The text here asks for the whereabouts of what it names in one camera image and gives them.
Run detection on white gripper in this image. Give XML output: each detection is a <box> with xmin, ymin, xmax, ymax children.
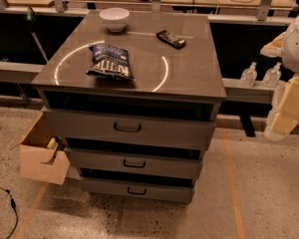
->
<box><xmin>260</xmin><ymin>33</ymin><xmax>299</xmax><ymax>140</ymax></box>

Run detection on blue chip bag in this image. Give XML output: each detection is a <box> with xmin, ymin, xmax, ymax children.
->
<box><xmin>86</xmin><ymin>43</ymin><xmax>134</xmax><ymax>80</ymax></box>

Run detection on grey drawer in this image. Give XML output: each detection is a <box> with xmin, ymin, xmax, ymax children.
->
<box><xmin>43</xmin><ymin>108</ymin><xmax>214</xmax><ymax>150</ymax></box>
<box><xmin>79</xmin><ymin>178</ymin><xmax>194</xmax><ymax>203</ymax></box>
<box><xmin>67</xmin><ymin>148</ymin><xmax>202</xmax><ymax>179</ymax></box>

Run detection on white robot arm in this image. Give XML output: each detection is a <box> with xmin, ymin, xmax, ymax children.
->
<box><xmin>260</xmin><ymin>15</ymin><xmax>299</xmax><ymax>140</ymax></box>

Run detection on grey top drawer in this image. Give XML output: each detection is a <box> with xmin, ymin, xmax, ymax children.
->
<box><xmin>43</xmin><ymin>108</ymin><xmax>214</xmax><ymax>150</ymax></box>

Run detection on grey drawer cabinet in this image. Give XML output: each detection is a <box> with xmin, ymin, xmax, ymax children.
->
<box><xmin>33</xmin><ymin>11</ymin><xmax>226</xmax><ymax>190</ymax></box>

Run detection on grey bottom drawer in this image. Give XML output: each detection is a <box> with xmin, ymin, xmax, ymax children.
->
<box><xmin>79</xmin><ymin>178</ymin><xmax>194</xmax><ymax>203</ymax></box>

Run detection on right sanitizer bottle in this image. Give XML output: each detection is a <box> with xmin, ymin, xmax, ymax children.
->
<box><xmin>262</xmin><ymin>62</ymin><xmax>281</xmax><ymax>88</ymax></box>

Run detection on sanitizer bottle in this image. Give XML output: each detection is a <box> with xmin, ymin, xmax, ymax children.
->
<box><xmin>262</xmin><ymin>62</ymin><xmax>281</xmax><ymax>88</ymax></box>
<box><xmin>240</xmin><ymin>62</ymin><xmax>257</xmax><ymax>87</ymax></box>

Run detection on left sanitizer bottle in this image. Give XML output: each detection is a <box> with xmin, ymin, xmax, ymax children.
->
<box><xmin>240</xmin><ymin>62</ymin><xmax>257</xmax><ymax>87</ymax></box>

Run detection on black snack bar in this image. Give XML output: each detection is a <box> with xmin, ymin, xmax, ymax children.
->
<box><xmin>155</xmin><ymin>30</ymin><xmax>186</xmax><ymax>50</ymax></box>

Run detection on white bowl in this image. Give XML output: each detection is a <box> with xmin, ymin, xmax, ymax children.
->
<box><xmin>100</xmin><ymin>8</ymin><xmax>130</xmax><ymax>32</ymax></box>

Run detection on cardboard box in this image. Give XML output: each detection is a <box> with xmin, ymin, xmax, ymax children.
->
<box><xmin>20</xmin><ymin>112</ymin><xmax>70</xmax><ymax>185</ymax></box>

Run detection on green handled tool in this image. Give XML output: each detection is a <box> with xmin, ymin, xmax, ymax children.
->
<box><xmin>25</xmin><ymin>7</ymin><xmax>48</xmax><ymax>62</ymax></box>

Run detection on grey metal shelf rail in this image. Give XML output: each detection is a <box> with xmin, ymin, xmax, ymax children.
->
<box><xmin>0</xmin><ymin>62</ymin><xmax>274</xmax><ymax>104</ymax></box>

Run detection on black floor cable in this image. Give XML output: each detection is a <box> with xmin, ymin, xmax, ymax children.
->
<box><xmin>0</xmin><ymin>185</ymin><xmax>19</xmax><ymax>239</ymax></box>

